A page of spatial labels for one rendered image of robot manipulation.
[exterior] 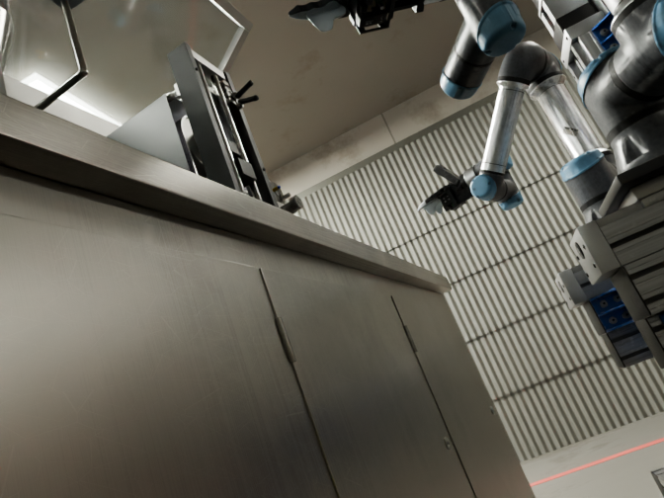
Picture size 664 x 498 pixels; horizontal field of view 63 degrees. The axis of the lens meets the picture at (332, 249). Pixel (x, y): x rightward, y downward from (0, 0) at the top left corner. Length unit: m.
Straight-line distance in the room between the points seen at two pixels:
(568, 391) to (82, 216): 3.99
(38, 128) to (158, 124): 0.88
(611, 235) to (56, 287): 0.86
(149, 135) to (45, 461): 1.03
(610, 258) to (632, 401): 3.34
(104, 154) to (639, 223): 0.84
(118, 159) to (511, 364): 3.92
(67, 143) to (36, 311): 0.14
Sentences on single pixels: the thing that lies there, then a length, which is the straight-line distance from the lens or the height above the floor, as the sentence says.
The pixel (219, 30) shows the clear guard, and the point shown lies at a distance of 1.97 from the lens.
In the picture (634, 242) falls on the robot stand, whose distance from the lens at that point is 1.04.
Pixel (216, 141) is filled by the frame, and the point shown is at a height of 1.19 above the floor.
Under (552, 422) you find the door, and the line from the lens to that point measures 4.29.
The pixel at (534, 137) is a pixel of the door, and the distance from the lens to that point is 4.62.
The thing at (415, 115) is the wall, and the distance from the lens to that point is 4.85.
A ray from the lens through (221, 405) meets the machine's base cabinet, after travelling 0.52.
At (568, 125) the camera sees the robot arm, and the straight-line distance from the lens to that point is 1.80.
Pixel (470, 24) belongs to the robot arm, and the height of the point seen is 1.11.
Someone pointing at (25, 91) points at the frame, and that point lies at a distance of 1.60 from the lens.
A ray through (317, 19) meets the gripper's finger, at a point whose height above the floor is 1.21.
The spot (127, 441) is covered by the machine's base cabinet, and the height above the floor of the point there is 0.65.
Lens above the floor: 0.60
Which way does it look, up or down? 18 degrees up
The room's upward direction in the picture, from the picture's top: 22 degrees counter-clockwise
